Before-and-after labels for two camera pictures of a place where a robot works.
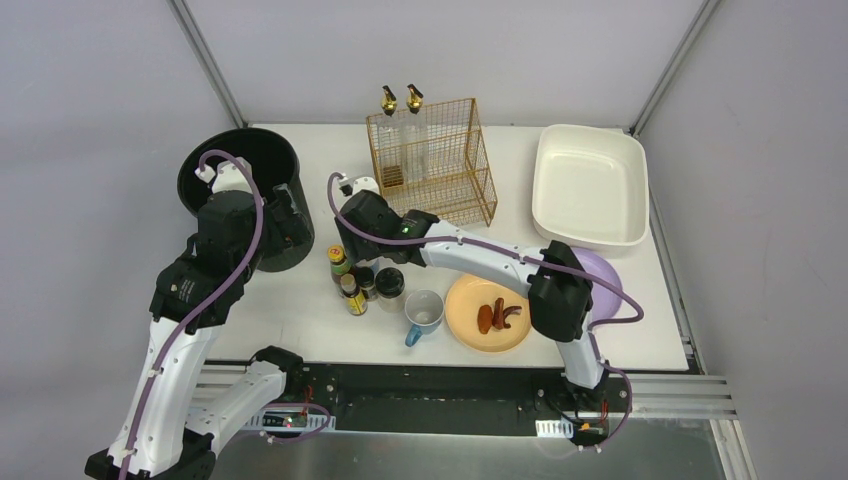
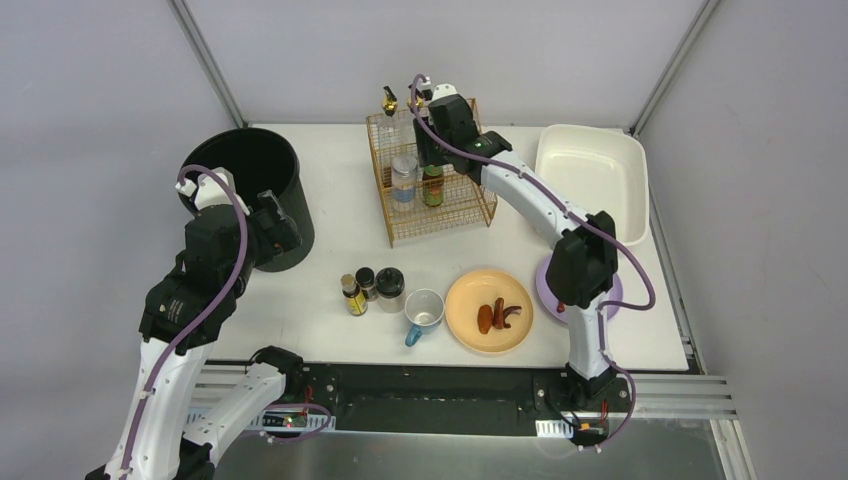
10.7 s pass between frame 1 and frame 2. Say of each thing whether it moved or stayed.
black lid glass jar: stayed
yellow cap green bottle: moved
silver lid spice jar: moved
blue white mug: stayed
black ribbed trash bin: stayed
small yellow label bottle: stayed
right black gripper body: moved
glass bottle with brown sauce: stayed
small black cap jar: stayed
